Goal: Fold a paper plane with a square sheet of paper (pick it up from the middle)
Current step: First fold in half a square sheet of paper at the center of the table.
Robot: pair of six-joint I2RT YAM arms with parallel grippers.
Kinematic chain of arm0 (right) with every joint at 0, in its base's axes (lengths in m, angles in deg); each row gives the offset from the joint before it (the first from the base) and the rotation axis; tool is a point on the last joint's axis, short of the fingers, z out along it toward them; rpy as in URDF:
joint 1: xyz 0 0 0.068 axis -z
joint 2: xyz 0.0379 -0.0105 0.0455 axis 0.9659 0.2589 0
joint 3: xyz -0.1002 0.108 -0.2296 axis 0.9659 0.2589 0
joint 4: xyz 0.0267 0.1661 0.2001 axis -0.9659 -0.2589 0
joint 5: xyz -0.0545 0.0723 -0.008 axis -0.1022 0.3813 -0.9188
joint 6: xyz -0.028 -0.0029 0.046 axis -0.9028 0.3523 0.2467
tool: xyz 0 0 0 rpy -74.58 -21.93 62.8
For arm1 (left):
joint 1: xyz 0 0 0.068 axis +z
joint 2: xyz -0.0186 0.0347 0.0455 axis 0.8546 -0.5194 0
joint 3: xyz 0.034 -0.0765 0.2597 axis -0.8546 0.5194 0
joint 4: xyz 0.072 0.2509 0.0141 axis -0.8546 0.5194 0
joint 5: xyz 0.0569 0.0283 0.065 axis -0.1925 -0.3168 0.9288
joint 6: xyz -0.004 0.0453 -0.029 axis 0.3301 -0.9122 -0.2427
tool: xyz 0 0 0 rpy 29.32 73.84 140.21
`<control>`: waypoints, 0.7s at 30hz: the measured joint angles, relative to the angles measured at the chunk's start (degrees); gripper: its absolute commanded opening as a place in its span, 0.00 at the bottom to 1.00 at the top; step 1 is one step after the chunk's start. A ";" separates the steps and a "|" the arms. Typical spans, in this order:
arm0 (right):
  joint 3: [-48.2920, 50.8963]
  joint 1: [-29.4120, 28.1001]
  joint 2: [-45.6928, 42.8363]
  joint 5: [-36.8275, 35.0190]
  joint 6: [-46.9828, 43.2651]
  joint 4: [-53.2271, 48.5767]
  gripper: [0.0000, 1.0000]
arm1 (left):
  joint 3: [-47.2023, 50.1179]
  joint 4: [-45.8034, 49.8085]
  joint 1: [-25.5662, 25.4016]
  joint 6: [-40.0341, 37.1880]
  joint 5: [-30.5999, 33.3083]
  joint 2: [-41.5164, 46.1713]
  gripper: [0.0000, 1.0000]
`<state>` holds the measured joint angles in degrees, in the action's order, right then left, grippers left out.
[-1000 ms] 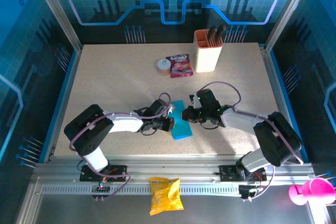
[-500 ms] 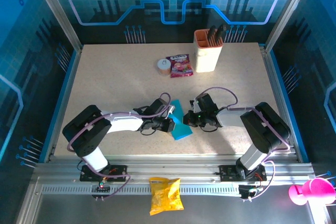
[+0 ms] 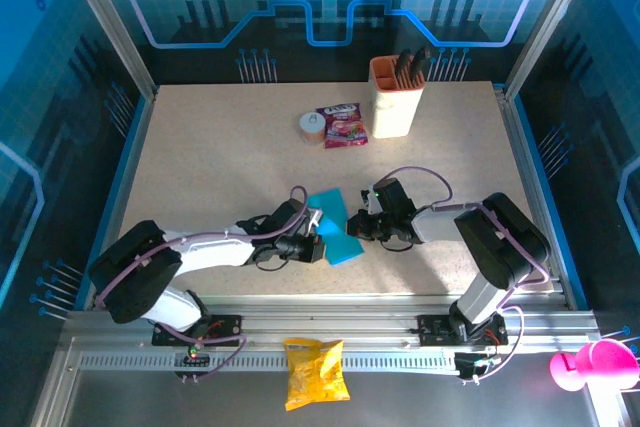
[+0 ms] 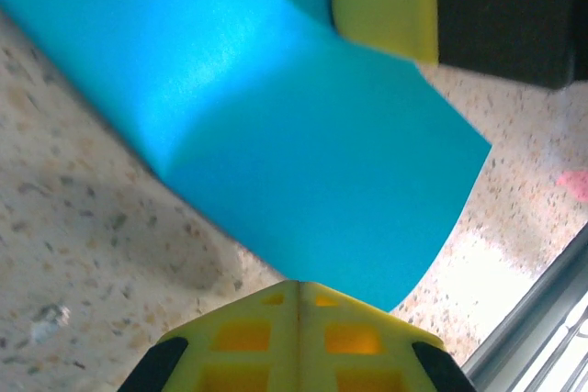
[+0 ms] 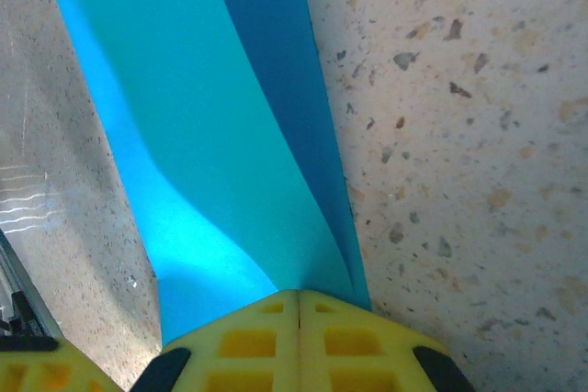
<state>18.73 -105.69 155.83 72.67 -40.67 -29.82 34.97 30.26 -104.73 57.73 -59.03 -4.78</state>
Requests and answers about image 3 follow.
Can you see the blue paper sheet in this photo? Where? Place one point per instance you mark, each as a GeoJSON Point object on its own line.
{"type": "Point", "coordinates": [342, 242]}

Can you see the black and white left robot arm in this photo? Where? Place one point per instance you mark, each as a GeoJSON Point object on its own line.
{"type": "Point", "coordinates": [210, 254]}

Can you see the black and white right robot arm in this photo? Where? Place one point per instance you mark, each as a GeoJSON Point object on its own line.
{"type": "Point", "coordinates": [500, 242]}

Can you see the purple candy bag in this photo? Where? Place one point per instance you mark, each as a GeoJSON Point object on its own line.
{"type": "Point", "coordinates": [342, 127]}

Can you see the small pull-tab tin can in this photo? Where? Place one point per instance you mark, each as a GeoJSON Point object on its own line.
{"type": "Point", "coordinates": [312, 128]}

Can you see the beige knife block orange top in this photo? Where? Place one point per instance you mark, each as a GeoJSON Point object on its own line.
{"type": "Point", "coordinates": [395, 112]}

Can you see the yellow chips bag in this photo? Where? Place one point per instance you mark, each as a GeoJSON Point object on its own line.
{"type": "Point", "coordinates": [315, 377]}

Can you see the small black circuit board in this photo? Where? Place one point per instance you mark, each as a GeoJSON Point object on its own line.
{"type": "Point", "coordinates": [192, 358]}
{"type": "Point", "coordinates": [472, 366]}

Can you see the pink plastic cup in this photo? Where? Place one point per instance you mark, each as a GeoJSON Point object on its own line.
{"type": "Point", "coordinates": [600, 362]}

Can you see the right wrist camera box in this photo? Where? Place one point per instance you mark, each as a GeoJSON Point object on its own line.
{"type": "Point", "coordinates": [371, 204]}

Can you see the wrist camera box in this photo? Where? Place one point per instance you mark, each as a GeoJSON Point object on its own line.
{"type": "Point", "coordinates": [315, 219]}
{"type": "Point", "coordinates": [371, 204]}

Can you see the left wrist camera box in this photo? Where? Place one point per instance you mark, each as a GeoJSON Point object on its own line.
{"type": "Point", "coordinates": [315, 219]}

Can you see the aluminium frame beam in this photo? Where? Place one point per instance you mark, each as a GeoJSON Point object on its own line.
{"type": "Point", "coordinates": [325, 319]}

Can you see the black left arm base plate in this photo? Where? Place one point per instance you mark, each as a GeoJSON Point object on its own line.
{"type": "Point", "coordinates": [225, 329]}

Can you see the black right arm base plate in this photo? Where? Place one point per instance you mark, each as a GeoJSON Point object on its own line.
{"type": "Point", "coordinates": [435, 329]}

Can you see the aluminium side rail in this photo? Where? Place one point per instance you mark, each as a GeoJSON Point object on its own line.
{"type": "Point", "coordinates": [520, 147]}

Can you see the aluminium frame post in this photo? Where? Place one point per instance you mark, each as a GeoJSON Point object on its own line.
{"type": "Point", "coordinates": [550, 22]}
{"type": "Point", "coordinates": [111, 22]}

